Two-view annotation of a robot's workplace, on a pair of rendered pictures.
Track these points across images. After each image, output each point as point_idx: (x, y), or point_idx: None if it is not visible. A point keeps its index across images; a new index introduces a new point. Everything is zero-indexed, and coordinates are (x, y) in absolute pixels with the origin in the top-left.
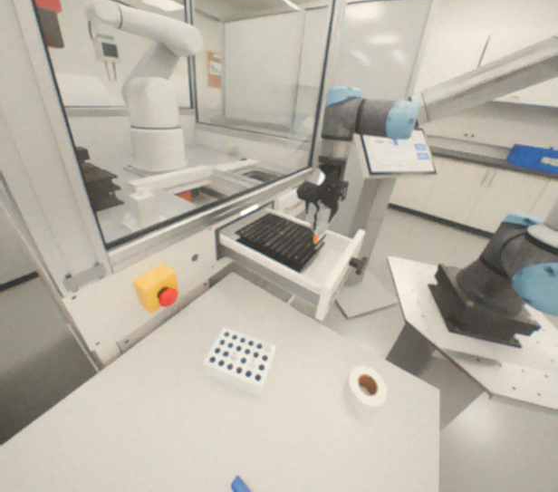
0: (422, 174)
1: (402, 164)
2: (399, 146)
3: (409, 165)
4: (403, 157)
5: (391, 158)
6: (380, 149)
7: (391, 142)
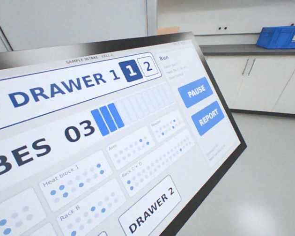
0: (220, 179)
1: (155, 200)
2: (131, 124)
3: (181, 180)
4: (153, 164)
5: (97, 212)
6: (1, 216)
7: (88, 128)
